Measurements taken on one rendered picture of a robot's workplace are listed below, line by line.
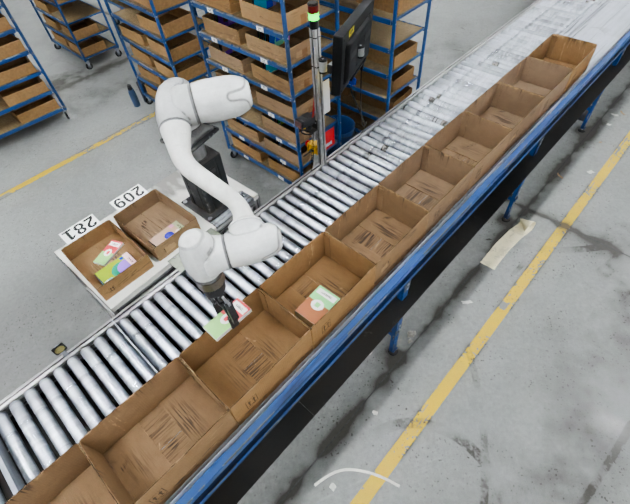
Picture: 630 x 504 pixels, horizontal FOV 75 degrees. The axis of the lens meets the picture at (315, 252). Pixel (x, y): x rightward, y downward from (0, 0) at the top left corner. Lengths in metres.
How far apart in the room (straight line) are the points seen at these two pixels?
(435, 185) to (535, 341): 1.21
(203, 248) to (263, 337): 0.68
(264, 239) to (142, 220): 1.46
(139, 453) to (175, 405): 0.19
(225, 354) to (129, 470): 0.50
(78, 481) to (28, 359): 1.68
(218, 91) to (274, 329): 0.93
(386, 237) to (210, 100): 1.02
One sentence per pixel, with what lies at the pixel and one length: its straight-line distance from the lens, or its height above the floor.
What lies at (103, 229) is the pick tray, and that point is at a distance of 2.52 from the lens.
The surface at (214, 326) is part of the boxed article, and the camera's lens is 1.50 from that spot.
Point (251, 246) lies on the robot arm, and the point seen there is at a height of 1.53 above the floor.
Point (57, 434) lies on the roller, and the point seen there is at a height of 0.75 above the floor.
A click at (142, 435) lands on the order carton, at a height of 0.89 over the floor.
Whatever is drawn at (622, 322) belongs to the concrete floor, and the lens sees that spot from 3.25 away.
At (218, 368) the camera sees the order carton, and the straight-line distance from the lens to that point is 1.72.
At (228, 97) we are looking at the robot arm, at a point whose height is 1.69.
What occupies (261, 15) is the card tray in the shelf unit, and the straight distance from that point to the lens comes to 2.87.
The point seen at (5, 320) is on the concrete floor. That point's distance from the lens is 3.64.
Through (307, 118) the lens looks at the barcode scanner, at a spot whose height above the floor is 1.09.
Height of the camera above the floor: 2.40
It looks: 51 degrees down
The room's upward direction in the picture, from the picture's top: 6 degrees counter-clockwise
